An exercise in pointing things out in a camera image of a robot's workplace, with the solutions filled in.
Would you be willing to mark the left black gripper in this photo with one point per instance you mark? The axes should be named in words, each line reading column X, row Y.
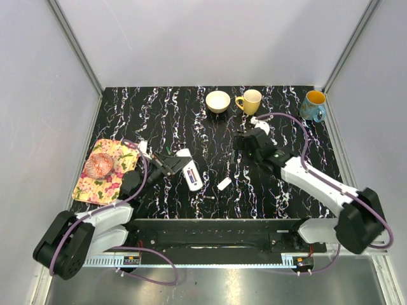
column 170, row 166

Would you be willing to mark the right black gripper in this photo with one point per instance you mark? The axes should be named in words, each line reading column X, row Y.
column 243, row 142

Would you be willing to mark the white remote control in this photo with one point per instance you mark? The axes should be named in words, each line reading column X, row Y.
column 190, row 166

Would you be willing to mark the blue purple battery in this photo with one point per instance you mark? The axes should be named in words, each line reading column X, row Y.
column 191, row 176

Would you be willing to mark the white battery cover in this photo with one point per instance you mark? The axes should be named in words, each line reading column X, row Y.
column 224, row 183

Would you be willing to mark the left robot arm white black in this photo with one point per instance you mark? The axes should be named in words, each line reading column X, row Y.
column 72, row 238

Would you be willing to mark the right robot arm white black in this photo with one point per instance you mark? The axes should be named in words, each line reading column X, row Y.
column 358, row 215

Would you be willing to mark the yellow mug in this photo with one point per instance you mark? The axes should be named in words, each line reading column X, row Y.
column 249, row 102

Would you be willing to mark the cream ceramic bowl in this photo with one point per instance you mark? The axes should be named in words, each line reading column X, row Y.
column 217, row 101

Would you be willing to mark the floral rectangular tray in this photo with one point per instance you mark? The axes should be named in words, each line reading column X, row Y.
column 105, row 191

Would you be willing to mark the red patterned glass bowl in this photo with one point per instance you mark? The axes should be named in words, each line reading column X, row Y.
column 98, row 165

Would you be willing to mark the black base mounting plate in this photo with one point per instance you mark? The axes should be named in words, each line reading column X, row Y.
column 265, row 241

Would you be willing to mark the blue floral mug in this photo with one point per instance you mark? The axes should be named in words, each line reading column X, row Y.
column 313, row 106

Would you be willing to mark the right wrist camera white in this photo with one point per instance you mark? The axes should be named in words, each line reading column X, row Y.
column 261, row 124

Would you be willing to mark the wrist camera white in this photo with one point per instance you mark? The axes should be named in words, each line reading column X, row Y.
column 143, row 147
column 261, row 124

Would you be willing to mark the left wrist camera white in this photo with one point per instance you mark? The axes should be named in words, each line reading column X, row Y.
column 143, row 147

